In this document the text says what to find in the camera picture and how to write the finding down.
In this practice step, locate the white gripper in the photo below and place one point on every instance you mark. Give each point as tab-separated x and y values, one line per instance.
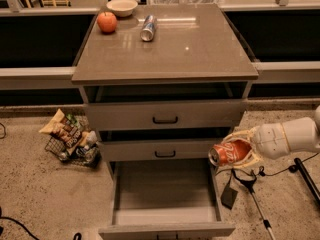
269	140

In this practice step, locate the red coke can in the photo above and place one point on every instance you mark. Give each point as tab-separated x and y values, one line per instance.
229	153

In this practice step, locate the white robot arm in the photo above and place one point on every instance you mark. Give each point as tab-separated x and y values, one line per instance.
302	134

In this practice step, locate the grey top drawer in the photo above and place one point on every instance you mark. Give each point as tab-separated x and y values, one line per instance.
164	115

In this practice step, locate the grey drawer cabinet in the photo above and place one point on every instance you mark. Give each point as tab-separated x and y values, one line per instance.
193	56

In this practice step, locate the grey middle drawer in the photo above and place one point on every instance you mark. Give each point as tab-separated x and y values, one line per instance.
157	149

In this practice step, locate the grey open bottom drawer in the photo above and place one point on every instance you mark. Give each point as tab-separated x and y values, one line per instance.
165	200

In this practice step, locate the blue silver soda can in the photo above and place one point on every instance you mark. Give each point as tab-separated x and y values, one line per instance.
149	28

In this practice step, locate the black grabber stick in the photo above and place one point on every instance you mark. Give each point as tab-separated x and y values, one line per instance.
248	181

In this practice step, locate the black pole on floor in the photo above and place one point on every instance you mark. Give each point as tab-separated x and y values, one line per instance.
298	166

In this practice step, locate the black power adapter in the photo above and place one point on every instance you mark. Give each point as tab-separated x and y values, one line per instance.
229	196

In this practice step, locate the plastic water bottle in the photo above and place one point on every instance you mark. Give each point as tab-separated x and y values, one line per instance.
81	154

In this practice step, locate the brown chip bag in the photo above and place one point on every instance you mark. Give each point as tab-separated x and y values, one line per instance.
61	128

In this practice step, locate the white bowl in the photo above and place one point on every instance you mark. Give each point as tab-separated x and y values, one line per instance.
122	8

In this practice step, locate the red apple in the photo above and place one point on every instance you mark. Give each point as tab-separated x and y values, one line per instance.
107	22

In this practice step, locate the black wire basket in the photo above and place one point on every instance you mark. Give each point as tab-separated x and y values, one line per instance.
55	146

